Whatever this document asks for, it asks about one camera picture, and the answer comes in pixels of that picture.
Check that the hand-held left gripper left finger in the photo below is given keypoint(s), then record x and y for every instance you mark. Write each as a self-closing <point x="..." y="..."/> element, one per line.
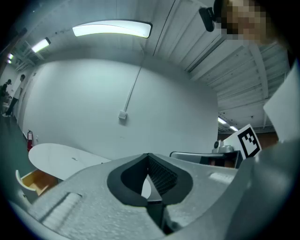
<point x="93" y="199"/>

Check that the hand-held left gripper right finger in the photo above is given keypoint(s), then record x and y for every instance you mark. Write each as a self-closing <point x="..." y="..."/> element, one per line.
<point x="206" y="192"/>

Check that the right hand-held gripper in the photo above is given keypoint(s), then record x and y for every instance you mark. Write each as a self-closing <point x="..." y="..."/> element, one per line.
<point x="248" y="140"/>

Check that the white round table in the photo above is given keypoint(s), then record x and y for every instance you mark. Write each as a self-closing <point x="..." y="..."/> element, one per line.
<point x="61" y="159"/>

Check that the red fire extinguisher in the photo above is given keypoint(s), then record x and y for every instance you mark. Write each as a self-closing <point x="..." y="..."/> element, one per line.
<point x="29" y="141"/>

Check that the person's head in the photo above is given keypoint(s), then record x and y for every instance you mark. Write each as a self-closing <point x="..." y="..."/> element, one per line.
<point x="246" y="21"/>

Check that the long ceiling light panel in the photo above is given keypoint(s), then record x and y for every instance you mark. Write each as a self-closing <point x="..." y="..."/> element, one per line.
<point x="112" y="28"/>

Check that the narrow ceiling light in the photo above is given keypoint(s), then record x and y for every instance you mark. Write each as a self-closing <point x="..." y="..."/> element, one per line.
<point x="41" y="45"/>

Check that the white wall junction box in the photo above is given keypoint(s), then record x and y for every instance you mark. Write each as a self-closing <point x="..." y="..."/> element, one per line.
<point x="122" y="115"/>

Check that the white wall conduit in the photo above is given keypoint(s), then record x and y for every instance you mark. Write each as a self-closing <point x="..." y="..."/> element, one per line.
<point x="133" y="82"/>

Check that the black head-worn camera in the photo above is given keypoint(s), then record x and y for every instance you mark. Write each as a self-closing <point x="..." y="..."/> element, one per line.
<point x="207" y="18"/>

